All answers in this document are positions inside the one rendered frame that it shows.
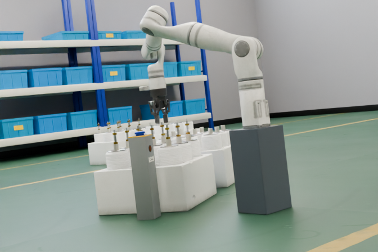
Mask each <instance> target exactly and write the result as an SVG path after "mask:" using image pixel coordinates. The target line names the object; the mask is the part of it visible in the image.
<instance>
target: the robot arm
mask: <svg viewBox="0 0 378 252"><path fill-rule="evenodd" d="M168 19H169V15H168V13H167V12H166V10H164V9H163V8H161V7H159V6H151V7H150V8H149V9H148V10H147V12H146V13H145V15H144V17H143V19H142V20H141V22H140V24H139V27H140V29H141V30H142V31H143V32H144V33H146V34H147V35H146V41H145V43H144V44H143V46H142V49H141V54H142V57H143V58H144V59H147V60H150V59H158V62H157V63H155V64H152V65H149V66H148V68H147V69H148V78H149V82H148V83H149V85H147V86H140V87H139V91H149V90H150V97H152V98H153V100H152V101H149V107H150V113H151V115H153V116H154V117H155V124H160V116H159V112H160V110H161V111H162V113H163V121H164V123H168V113H169V112H170V100H169V99H168V100H166V99H165V96H166V95H167V88H166V83H165V78H164V69H163V62H164V55H165V47H164V45H163V44H162V39H169V40H173V41H177V42H181V43H184V44H187V45H190V46H193V47H197V48H201V49H204V50H210V51H218V52H225V53H229V54H232V59H233V66H234V70H235V74H236V76H237V81H238V90H239V96H240V106H241V116H242V126H243V129H254V128H263V127H270V126H271V124H270V118H269V108H268V101H267V100H266V98H265V92H264V82H263V73H262V72H261V70H260V69H259V67H258V62H257V60H258V59H259V58H261V56H262V54H263V45H262V44H261V42H260V41H259V40H258V39H256V38H254V37H246V36H240V35H234V34H230V33H228V32H225V31H222V30H220V29H217V28H214V27H212V26H209V25H205V24H201V23H199V22H188V23H184V24H181V25H177V26H166V24H167V22H168ZM167 108H168V110H167ZM152 110H153V111H154V112H153V111H152ZM156 111H157V112H156Z"/></svg>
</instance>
